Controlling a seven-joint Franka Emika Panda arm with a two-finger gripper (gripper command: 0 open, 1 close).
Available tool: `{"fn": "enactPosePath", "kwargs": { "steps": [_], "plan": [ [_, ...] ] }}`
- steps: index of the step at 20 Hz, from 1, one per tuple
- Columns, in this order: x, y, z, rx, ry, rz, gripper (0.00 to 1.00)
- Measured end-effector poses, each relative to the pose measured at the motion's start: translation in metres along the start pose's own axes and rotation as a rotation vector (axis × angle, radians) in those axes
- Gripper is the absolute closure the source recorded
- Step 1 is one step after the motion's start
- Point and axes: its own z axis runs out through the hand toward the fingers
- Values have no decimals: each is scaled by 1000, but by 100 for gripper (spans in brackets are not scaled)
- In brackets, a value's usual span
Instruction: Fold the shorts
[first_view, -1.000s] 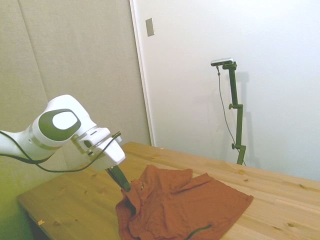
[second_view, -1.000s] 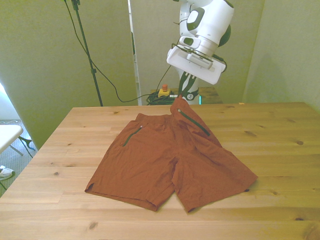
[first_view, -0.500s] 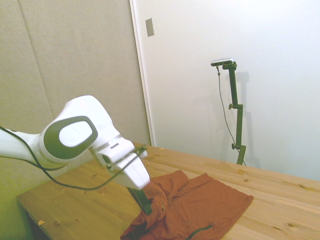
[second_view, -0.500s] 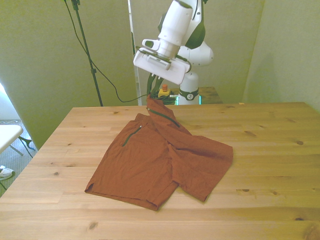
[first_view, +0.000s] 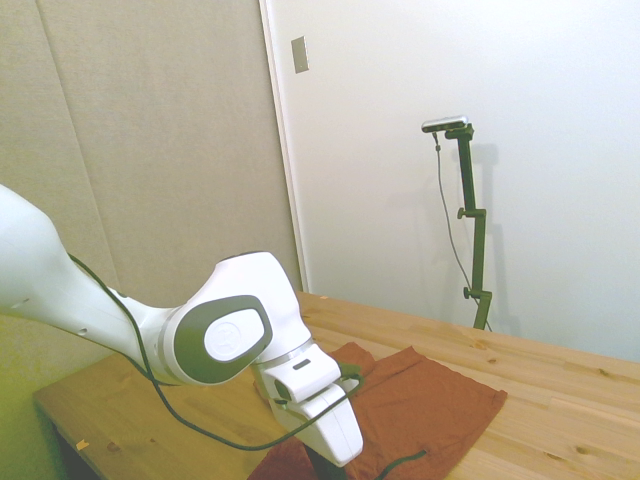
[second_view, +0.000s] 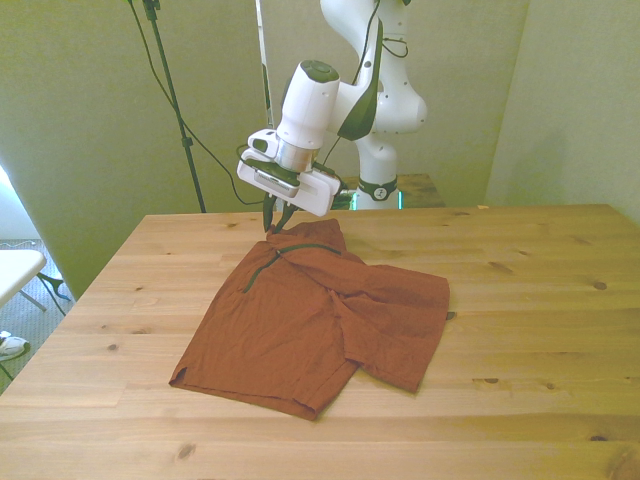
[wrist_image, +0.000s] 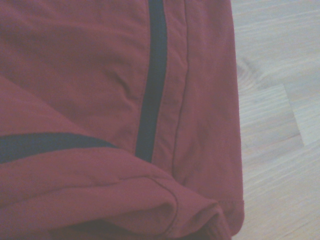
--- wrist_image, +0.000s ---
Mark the rust red shorts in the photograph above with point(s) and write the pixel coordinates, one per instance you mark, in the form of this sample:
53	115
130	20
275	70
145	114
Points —
87	87

